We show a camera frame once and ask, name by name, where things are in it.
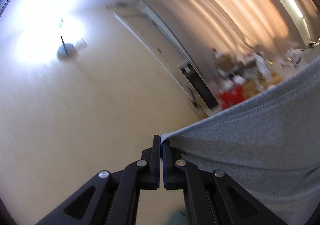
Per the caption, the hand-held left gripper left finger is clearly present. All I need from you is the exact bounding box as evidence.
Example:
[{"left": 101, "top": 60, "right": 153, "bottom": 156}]
[{"left": 35, "top": 134, "right": 162, "bottom": 225}]

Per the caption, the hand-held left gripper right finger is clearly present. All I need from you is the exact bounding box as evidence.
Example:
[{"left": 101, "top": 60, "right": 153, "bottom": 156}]
[{"left": 161, "top": 137, "right": 288, "bottom": 225}]

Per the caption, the grey t-shirt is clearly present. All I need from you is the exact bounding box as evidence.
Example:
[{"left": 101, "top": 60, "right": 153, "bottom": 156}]
[{"left": 160, "top": 56, "right": 320, "bottom": 220}]

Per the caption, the black monitor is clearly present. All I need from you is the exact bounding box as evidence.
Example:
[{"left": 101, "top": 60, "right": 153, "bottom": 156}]
[{"left": 186, "top": 64, "right": 218, "bottom": 111}]

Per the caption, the red printed box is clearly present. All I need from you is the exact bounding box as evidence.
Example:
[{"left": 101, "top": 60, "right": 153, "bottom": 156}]
[{"left": 218, "top": 85, "right": 244, "bottom": 111}]

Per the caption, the white door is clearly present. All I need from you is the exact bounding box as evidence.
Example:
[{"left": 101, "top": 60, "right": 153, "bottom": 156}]
[{"left": 114, "top": 0, "right": 218, "bottom": 118}]

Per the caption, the ceiling lamp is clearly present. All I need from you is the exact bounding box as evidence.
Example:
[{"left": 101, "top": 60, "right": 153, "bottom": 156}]
[{"left": 56, "top": 18, "right": 88, "bottom": 59}]

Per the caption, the wide beige curtain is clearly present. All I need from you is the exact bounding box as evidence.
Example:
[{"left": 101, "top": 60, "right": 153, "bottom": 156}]
[{"left": 144, "top": 0, "right": 294, "bottom": 52}]

